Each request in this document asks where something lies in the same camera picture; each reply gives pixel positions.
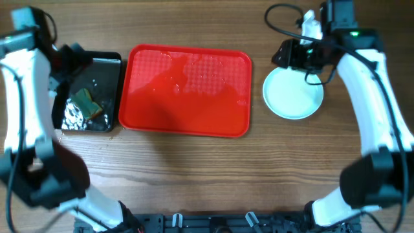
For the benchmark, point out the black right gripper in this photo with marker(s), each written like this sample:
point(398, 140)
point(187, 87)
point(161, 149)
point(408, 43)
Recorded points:
point(288, 50)

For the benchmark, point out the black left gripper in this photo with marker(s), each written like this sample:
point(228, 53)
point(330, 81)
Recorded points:
point(79, 61)

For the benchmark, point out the green scrubbing sponge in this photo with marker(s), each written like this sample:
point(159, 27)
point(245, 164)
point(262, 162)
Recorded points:
point(84, 102)

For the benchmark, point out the pale blue plate back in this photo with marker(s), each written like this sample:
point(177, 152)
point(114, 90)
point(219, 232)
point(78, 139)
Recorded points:
point(288, 95)

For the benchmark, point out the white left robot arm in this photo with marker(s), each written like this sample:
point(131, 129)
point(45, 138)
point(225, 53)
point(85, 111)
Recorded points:
point(35, 166)

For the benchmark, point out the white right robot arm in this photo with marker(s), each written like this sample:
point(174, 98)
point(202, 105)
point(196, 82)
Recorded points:
point(383, 176)

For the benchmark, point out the black water tray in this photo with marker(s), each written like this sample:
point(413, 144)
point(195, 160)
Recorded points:
point(101, 80)

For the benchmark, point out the red serving tray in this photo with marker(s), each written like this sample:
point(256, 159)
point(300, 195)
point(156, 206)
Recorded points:
point(187, 90)

